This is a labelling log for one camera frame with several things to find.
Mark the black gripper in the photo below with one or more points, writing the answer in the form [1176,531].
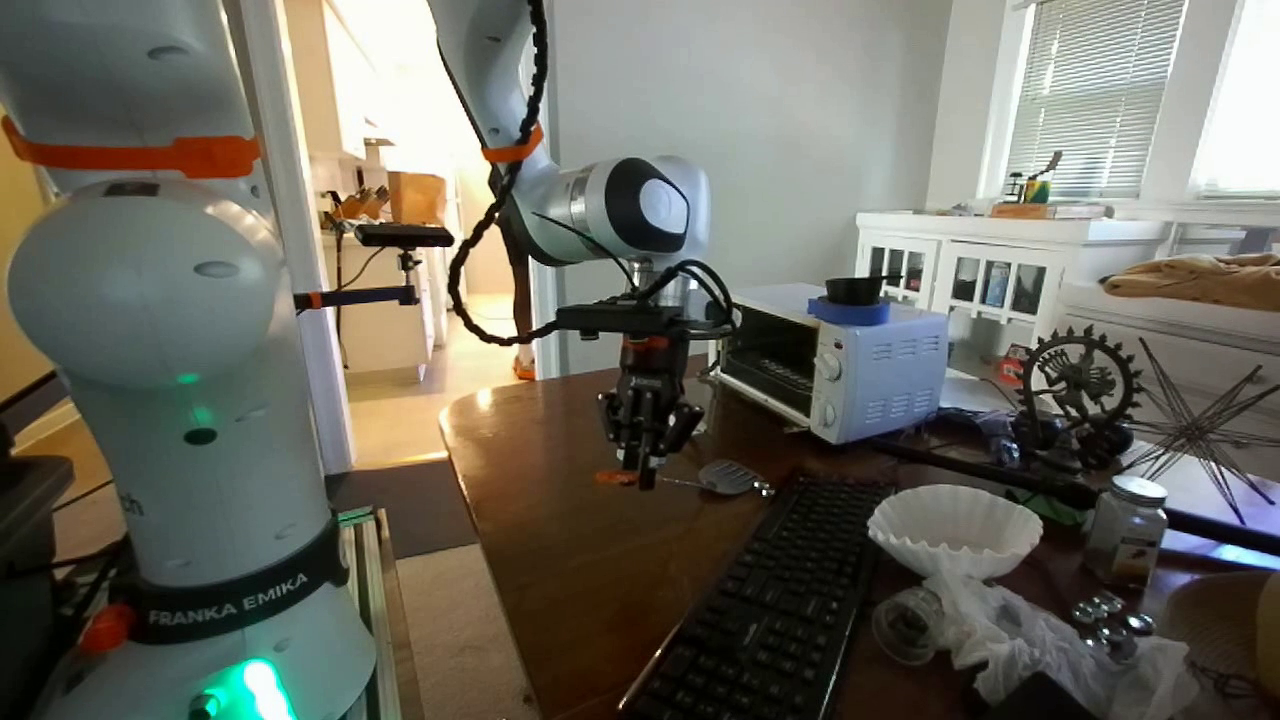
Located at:
[652,373]

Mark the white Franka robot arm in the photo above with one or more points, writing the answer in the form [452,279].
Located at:
[162,294]

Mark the glass oven door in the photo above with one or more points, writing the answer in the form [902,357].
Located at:
[725,405]

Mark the white toaster oven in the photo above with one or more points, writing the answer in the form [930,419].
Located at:
[882,364]

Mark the small glass piece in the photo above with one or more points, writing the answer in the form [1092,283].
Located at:
[767,488]

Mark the black computer keyboard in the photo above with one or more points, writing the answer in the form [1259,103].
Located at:
[775,614]

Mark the black round cup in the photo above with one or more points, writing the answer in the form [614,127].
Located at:
[854,287]

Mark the dark floor mat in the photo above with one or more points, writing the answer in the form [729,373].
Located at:
[400,506]

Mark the white kitchen counter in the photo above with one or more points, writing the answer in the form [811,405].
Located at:
[385,334]

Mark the white paper coffee filters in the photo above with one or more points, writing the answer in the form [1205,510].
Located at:
[952,526]

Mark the small clear glass cup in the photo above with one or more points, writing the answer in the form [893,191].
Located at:
[909,627]

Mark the brown cardboard box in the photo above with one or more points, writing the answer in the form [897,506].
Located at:
[417,199]

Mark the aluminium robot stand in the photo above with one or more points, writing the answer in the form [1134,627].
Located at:
[380,627]

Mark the long black tray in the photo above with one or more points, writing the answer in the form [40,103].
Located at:
[984,466]

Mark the white cabinet glass doors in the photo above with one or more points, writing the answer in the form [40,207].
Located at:
[1013,233]

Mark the crumpled clear plastic bag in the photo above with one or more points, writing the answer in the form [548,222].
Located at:
[1026,640]

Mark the black gear sculpture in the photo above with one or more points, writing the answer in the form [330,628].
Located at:
[1081,401]

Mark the potted plant yellow flowers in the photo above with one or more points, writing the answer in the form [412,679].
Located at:
[1032,187]

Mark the glass jar with lid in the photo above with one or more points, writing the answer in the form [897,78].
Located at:
[1124,535]

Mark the silver metal ball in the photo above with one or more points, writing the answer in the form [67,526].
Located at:
[1136,620]

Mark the metal rod star sculpture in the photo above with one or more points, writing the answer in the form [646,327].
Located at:
[1205,425]

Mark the tan flat cushion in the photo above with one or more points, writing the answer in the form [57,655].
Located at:
[1201,283]

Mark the black equipment box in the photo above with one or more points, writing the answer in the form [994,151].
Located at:
[26,586]

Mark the tan rounded basket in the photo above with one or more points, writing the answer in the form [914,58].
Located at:
[1270,635]

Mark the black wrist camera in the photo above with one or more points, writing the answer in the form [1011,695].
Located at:
[600,319]

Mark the black camera on stand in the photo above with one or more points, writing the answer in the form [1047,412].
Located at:
[400,233]

